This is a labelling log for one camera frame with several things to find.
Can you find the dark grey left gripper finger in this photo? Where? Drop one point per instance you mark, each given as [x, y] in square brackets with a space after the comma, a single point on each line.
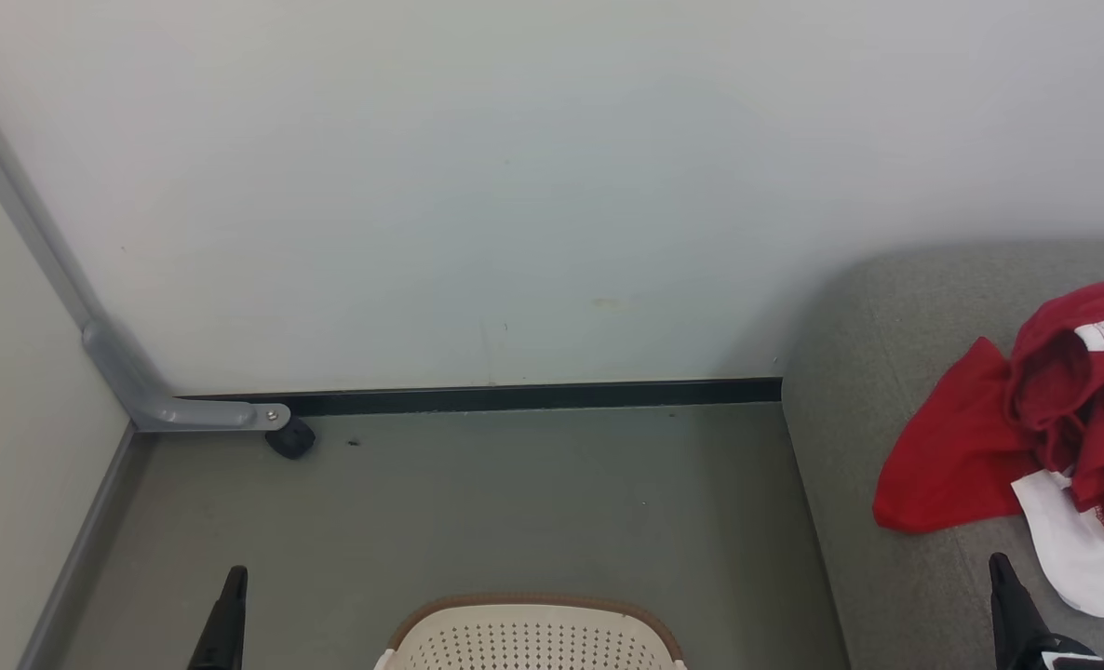
[226, 623]

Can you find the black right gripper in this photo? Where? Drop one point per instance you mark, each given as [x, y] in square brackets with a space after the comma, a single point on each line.
[1069, 656]

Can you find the red shorts with white stripes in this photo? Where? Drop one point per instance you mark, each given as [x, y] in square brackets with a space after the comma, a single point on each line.
[962, 456]

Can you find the white perforated laundry basket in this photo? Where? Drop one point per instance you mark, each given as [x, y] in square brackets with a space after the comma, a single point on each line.
[529, 642]

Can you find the white garment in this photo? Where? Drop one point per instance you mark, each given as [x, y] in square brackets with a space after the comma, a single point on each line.
[1073, 558]

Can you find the black caster wheel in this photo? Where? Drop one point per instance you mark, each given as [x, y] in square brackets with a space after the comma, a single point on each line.
[291, 439]

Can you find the grey fabric sofa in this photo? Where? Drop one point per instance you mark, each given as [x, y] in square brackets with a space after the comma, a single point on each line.
[887, 326]

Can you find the grey wall skirting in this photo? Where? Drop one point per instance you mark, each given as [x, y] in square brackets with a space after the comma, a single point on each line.
[77, 558]

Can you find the grey metal frame post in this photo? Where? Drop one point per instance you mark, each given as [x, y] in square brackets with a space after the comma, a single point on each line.
[142, 395]

